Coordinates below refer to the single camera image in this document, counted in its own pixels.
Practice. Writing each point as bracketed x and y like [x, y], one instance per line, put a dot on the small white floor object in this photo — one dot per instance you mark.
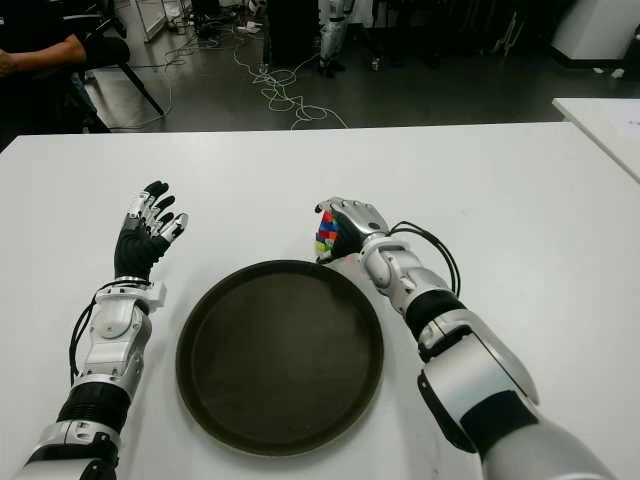
[617, 73]

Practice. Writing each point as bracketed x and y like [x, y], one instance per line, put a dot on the aluminium frame stand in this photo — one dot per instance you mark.
[150, 20]

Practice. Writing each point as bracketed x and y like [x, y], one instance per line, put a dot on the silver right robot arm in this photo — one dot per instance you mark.
[465, 360]

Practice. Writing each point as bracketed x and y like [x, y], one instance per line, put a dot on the black office chair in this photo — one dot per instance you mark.
[110, 50]

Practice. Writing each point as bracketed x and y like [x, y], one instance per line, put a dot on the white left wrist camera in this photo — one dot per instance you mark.
[156, 295]

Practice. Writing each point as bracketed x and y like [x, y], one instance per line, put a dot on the multicoloured Rubik's cube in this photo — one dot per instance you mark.
[327, 235]

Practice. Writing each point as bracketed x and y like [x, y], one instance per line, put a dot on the white machine housing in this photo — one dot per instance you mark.
[595, 30]

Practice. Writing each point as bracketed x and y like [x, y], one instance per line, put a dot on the white side table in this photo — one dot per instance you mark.
[600, 125]

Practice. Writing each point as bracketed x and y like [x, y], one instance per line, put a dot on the dark brown round plate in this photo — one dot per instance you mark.
[280, 360]

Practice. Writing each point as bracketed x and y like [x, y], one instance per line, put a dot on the person in black shirt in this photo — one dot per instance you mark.
[30, 25]

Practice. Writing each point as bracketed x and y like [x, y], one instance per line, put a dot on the black cabinet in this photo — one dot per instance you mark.
[292, 30]

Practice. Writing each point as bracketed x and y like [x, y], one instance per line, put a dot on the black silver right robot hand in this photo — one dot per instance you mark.
[365, 220]

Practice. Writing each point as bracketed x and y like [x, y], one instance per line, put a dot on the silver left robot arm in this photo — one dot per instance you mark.
[110, 340]

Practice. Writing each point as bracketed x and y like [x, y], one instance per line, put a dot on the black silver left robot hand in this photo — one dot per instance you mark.
[132, 250]

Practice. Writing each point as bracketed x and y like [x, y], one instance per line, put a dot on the white power strip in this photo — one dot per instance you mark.
[248, 26]

